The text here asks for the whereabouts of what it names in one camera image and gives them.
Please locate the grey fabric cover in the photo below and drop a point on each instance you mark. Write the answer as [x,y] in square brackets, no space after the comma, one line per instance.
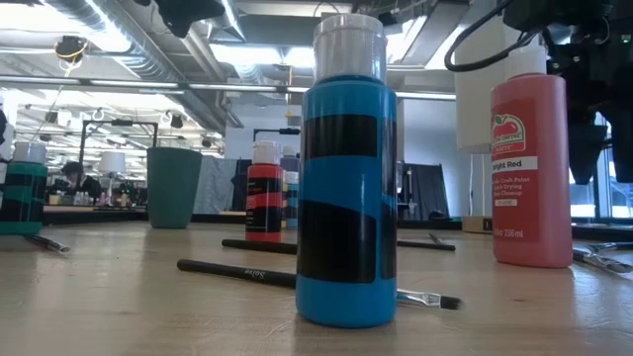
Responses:
[215,185]

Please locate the dark-framed window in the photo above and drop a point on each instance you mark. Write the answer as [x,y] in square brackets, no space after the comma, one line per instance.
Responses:
[608,198]

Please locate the long linear ceiling light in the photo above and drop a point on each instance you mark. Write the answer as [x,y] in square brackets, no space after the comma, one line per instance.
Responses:
[123,84]

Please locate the silver spiral air duct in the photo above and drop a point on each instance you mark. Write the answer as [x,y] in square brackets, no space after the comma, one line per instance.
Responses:
[249,74]

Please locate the dark green plastic cup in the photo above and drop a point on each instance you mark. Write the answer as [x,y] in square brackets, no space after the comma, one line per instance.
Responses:
[173,188]

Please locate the distant cluttered workbench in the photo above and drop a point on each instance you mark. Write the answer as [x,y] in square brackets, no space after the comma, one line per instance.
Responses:
[114,200]

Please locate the black ceiling spotlight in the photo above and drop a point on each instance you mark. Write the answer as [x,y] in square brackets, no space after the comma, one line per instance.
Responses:
[176,121]

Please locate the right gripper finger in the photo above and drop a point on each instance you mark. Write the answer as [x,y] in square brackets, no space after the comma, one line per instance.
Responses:
[586,148]
[624,143]

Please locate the distant white-shade lamp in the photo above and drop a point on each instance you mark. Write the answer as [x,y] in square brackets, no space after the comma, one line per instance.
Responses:
[113,162]

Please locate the small orange striped paint bottle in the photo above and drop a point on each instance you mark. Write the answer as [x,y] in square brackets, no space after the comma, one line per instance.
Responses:
[284,207]

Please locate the small blue striped paint bottle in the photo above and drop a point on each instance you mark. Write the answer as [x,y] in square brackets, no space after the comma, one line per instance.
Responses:
[346,173]
[293,203]

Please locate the black fabric backdrop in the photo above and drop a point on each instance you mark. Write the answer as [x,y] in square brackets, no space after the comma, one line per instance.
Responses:
[427,193]

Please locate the small teal striped paint bottle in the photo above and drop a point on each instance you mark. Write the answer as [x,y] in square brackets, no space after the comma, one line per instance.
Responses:
[22,173]

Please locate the black metal frame stand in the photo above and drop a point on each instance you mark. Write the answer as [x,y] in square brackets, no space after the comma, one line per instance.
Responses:
[121,123]

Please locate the clear plastic bin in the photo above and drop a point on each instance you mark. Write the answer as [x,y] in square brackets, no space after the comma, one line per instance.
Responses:
[403,210]

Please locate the table lamp white shade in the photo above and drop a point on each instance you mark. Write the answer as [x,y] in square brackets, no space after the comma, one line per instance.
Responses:
[475,99]

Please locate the person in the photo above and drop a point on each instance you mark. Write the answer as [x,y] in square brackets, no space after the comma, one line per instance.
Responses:
[89,187]

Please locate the large bright red paint bottle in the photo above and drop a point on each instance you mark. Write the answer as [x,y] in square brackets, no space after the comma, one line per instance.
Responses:
[531,198]

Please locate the small red striped paint bottle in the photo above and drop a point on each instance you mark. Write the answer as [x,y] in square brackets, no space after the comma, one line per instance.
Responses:
[264,198]

